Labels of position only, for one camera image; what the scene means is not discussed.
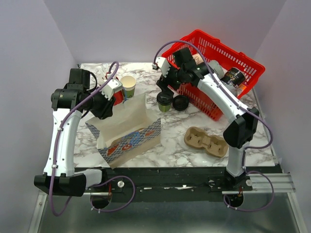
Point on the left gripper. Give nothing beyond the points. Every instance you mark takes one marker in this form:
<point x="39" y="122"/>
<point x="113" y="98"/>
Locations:
<point x="107" y="110"/>

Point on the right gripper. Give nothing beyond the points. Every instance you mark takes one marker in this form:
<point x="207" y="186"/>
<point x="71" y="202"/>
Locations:
<point x="162" y="84"/>

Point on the black coffee lid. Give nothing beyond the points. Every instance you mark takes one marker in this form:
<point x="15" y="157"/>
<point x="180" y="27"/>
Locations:
<point x="164" y="99"/>

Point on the paper takeout bag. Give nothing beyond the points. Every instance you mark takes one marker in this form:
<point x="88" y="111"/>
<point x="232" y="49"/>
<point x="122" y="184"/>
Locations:
<point x="132" y="130"/>

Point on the cardboard cup carrier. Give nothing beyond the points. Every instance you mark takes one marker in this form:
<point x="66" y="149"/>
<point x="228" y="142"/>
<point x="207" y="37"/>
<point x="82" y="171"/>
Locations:
<point x="200" y="140"/>

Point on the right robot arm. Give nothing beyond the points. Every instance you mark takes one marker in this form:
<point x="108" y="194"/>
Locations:
<point x="242" y="120"/>

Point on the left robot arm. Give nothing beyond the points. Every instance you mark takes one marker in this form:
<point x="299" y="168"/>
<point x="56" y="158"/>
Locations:
<point x="59" y="176"/>

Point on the grey coffee bag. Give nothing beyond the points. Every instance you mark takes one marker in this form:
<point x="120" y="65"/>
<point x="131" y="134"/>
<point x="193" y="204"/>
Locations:
<point x="217" y="68"/>

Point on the black coffee can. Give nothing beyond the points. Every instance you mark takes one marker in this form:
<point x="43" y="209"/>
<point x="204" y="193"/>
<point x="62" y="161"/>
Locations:
<point x="234" y="77"/>

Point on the red ribbed cup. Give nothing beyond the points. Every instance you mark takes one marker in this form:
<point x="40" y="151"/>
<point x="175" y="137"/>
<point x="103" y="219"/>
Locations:
<point x="118" y="95"/>

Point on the stack of black lids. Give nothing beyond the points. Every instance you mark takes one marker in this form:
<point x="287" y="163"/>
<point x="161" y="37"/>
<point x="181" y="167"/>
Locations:
<point x="180" y="103"/>

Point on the white straws bundle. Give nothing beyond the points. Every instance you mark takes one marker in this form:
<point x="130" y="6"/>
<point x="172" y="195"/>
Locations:
<point x="102" y="74"/>

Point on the pink patterned cup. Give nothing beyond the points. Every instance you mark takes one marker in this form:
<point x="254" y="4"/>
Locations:
<point x="198" y="58"/>

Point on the red plastic basket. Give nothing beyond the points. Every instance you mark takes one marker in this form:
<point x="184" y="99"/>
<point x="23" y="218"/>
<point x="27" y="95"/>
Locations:
<point x="221" y="58"/>

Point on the grey crumpled pouch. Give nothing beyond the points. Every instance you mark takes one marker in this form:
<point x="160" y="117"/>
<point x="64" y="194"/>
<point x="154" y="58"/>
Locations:
<point x="232" y="89"/>

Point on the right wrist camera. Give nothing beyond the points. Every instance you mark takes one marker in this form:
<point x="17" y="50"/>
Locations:
<point x="162" y="64"/>

